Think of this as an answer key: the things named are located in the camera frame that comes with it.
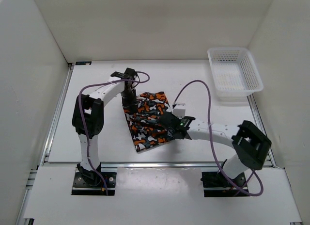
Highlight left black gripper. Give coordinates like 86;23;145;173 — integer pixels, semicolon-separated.
120;88;138;113

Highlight orange camouflage shorts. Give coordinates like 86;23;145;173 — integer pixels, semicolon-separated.
124;91;174;152

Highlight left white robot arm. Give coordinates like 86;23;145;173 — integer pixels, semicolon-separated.
72;68;139;187

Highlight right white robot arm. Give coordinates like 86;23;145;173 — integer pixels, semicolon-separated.
158;112;272;186

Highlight black label sticker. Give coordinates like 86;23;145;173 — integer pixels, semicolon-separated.
75;61;92;65

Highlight white perforated plastic basket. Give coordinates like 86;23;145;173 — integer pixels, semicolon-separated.
207;47;264;102

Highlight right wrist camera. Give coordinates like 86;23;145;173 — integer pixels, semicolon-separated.
171;102;186;118

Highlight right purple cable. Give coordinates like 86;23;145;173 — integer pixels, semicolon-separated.
173;80;264;196

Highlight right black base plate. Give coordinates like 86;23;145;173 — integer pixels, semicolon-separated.
201;172;248;197

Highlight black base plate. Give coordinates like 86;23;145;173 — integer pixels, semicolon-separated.
201;172;248;197
71;169;117;196

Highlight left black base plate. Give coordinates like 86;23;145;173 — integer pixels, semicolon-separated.
71;169;117;196

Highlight aluminium rail front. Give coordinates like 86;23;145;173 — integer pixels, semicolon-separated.
42;159;273;168

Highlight aluminium rail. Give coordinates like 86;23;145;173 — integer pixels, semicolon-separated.
15;63;75;225
42;159;273;168

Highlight aluminium rail left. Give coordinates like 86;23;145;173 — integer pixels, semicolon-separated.
15;63;75;225

